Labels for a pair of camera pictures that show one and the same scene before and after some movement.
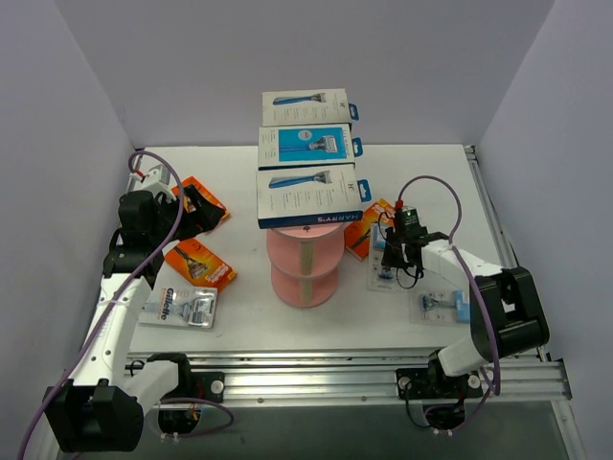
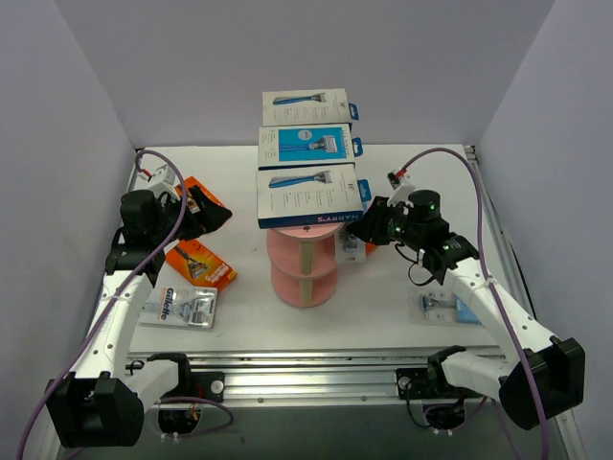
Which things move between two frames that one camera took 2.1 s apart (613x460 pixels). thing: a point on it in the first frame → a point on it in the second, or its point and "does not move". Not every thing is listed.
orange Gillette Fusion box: [200, 265] does not move
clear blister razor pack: [379, 277] → [350, 248]
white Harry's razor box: [307, 107] does not move
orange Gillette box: [205, 192] does not move
